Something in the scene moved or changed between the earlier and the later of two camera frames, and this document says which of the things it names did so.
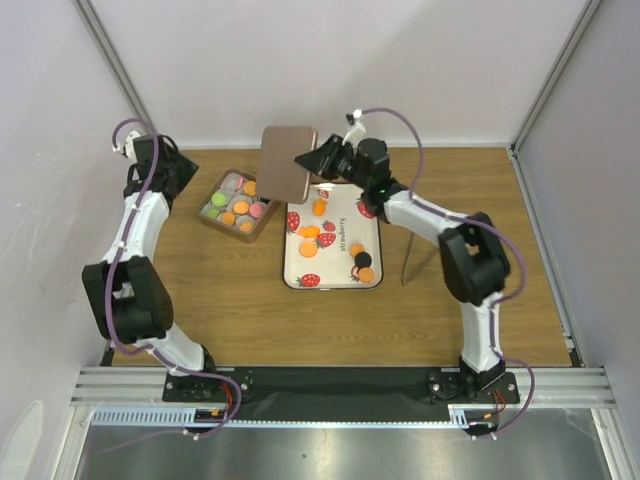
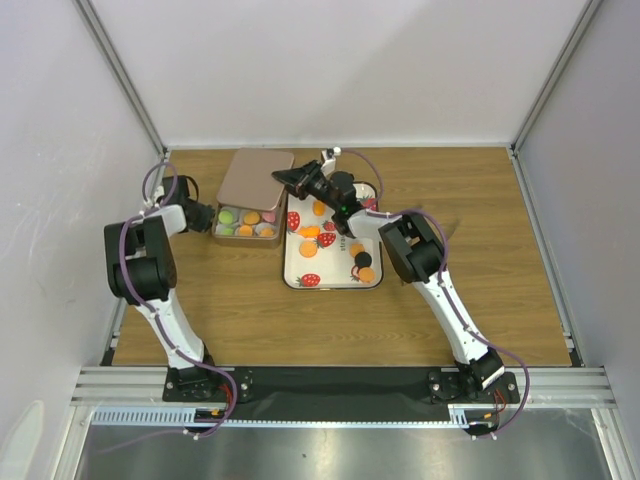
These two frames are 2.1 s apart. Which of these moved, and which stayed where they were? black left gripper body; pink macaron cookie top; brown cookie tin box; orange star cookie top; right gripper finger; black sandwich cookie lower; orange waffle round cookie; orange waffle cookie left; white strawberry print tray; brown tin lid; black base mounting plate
Moved: pink macaron cookie top; brown cookie tin box; orange waffle round cookie; black left gripper body; brown tin lid; right gripper finger
Stayed: orange star cookie top; orange waffle cookie left; white strawberry print tray; black sandwich cookie lower; black base mounting plate
